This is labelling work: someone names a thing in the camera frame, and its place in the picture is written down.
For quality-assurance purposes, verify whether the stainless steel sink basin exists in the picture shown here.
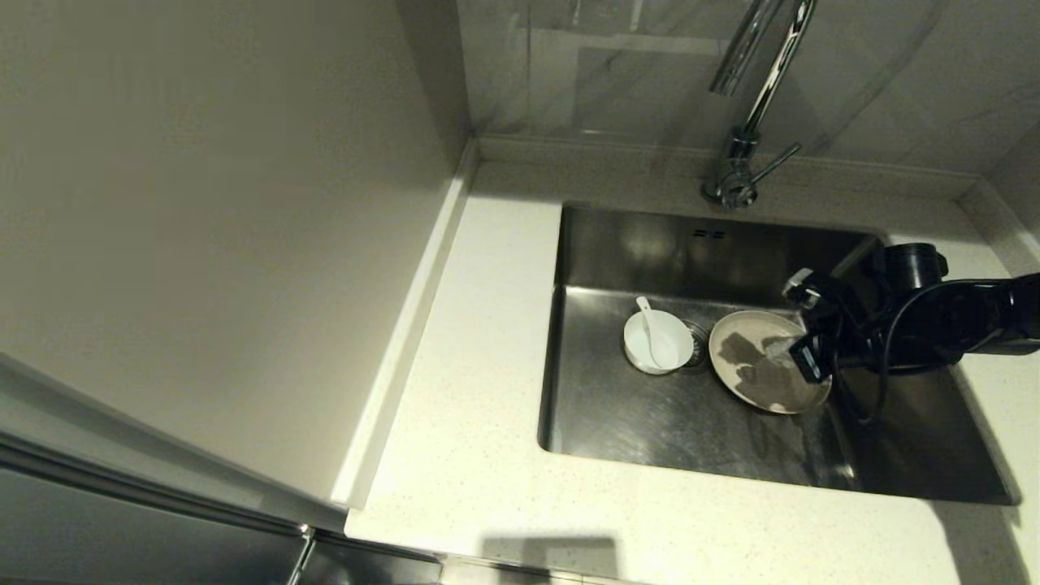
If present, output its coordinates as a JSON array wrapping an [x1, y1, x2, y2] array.
[[536, 203, 1021, 506]]

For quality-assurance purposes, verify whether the tall grey metal appliance front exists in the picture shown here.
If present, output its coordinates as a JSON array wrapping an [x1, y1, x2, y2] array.
[[0, 351, 352, 585]]

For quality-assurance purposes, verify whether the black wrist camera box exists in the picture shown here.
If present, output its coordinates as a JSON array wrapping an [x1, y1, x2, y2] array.
[[790, 336, 833, 384]]

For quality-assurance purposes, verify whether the grey base cabinet front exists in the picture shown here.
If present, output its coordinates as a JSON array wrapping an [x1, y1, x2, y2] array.
[[302, 530, 444, 585]]

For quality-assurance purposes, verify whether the white ceramic spoon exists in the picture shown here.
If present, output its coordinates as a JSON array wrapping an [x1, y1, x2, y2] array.
[[635, 296, 668, 369]]

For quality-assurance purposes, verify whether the small white bowl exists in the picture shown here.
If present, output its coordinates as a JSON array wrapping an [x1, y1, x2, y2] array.
[[622, 309, 696, 377]]

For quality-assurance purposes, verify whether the chrome gooseneck faucet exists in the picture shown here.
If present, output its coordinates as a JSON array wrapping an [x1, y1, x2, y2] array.
[[700, 0, 817, 210]]

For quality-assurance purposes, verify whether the white round plate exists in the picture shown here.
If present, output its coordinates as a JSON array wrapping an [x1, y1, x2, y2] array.
[[708, 310, 833, 416]]

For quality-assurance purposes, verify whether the round metal drain strainer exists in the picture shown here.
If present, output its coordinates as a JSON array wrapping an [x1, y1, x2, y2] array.
[[682, 321, 714, 375]]

